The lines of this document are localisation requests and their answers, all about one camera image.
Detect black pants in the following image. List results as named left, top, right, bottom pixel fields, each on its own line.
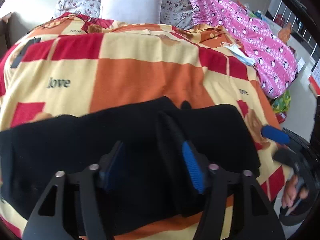
left=1, top=97, right=260, bottom=236

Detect right hand black glove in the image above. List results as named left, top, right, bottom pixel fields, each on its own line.
left=281, top=174, right=298, bottom=209

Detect green patterned cloth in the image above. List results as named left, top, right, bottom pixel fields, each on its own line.
left=272, top=90, right=291, bottom=113

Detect pink penguin pajama garment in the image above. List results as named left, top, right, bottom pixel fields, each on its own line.
left=189, top=0, right=297, bottom=99

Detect light blue face mask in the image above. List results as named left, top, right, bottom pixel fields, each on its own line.
left=220, top=42, right=256, bottom=67

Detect metal railing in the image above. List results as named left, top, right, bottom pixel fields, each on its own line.
left=272, top=1, right=319, bottom=60

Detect red orange checkered blanket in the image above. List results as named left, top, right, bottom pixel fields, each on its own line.
left=1, top=13, right=288, bottom=239

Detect black smartphone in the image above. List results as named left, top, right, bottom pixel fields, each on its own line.
left=10, top=38, right=41, bottom=69

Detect white square pillow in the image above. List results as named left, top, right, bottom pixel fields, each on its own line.
left=99, top=0, right=163, bottom=24

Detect floral pillow left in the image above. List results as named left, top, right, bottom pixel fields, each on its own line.
left=53, top=0, right=100, bottom=18

